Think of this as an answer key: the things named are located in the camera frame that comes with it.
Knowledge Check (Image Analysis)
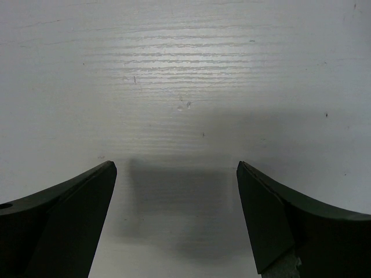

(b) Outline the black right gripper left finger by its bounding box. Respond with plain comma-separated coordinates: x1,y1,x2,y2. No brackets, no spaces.
1,160,117,277

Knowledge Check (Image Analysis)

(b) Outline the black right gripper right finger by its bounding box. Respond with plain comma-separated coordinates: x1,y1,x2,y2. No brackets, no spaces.
237,162,370,277

